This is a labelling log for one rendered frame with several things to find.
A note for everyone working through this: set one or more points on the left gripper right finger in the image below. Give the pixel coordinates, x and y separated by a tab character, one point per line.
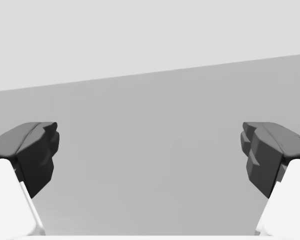
267	160

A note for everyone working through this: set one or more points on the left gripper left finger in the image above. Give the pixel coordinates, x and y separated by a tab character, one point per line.
27	160

